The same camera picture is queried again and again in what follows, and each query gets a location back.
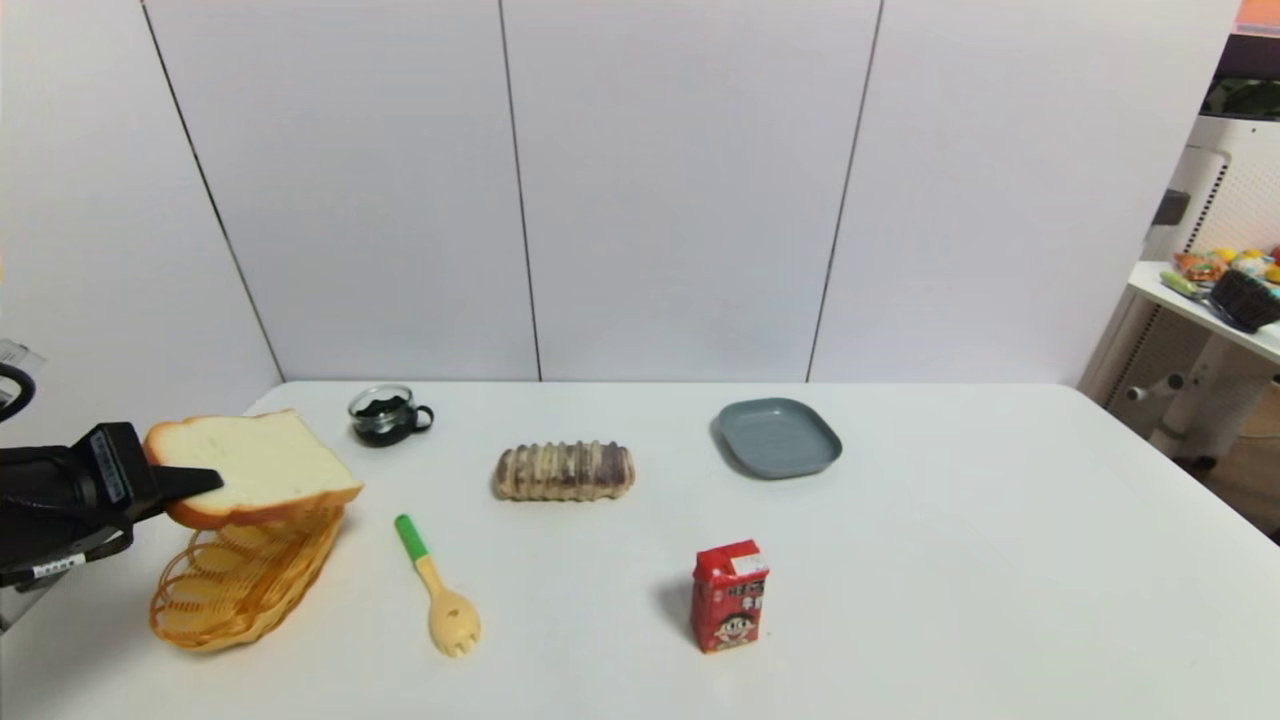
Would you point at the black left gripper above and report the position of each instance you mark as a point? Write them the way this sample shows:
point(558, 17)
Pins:
point(113, 468)

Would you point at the white bread slice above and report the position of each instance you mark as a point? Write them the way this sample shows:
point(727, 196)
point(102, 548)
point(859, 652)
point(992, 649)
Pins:
point(260, 460)

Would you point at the yellow wicker basket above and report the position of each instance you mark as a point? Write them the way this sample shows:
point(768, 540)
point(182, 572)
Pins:
point(230, 590)

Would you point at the black woven basket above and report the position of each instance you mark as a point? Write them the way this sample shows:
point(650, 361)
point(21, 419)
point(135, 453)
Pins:
point(1245, 300)

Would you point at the striped brown bread roll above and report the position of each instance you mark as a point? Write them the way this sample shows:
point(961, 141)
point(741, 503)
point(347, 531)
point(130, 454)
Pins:
point(565, 472)

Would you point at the red milk carton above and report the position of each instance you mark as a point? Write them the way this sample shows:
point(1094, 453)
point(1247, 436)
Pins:
point(728, 600)

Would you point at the grey square plate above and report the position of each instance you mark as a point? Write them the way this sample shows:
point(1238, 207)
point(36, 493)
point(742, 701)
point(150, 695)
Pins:
point(780, 440)

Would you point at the white side table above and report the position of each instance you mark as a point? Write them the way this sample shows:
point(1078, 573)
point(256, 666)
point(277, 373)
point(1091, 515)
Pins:
point(1165, 292)

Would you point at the green toy stick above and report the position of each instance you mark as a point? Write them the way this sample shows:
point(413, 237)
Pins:
point(1180, 285)

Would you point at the orange toy food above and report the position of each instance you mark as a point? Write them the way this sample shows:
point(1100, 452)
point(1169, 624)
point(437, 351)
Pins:
point(1198, 268)

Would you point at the yellow toy fruit pile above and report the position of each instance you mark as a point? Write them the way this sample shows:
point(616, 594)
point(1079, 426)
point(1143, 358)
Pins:
point(1250, 263)

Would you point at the white perforated panel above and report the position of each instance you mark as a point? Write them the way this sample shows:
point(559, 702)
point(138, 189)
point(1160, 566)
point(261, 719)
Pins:
point(1240, 200)

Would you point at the grey panel bracket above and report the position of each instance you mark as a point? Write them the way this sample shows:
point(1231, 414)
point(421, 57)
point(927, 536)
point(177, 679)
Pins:
point(1168, 208)

